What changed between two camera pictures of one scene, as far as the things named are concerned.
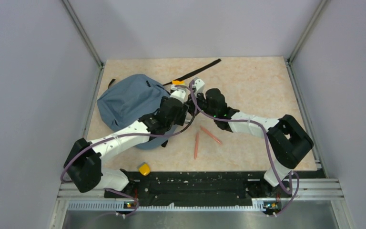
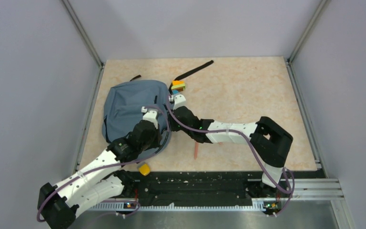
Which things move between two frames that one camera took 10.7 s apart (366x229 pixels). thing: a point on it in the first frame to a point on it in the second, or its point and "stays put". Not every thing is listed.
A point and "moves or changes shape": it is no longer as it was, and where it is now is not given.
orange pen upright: [196, 145] stays put
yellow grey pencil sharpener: [144, 169] stays put
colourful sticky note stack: [178, 82] stays put
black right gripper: [191, 107] to [172, 123]
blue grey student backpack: [131, 100] moves or changes shape
